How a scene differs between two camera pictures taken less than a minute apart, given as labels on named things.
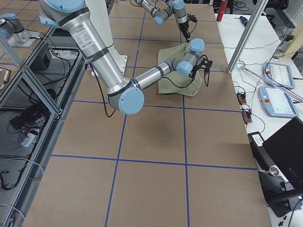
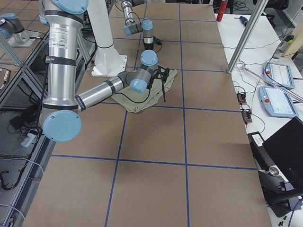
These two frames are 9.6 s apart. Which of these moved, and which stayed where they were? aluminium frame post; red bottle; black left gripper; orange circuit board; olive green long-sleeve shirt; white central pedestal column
Moved: black left gripper; olive green long-sleeve shirt
Stayed: white central pedestal column; aluminium frame post; red bottle; orange circuit board
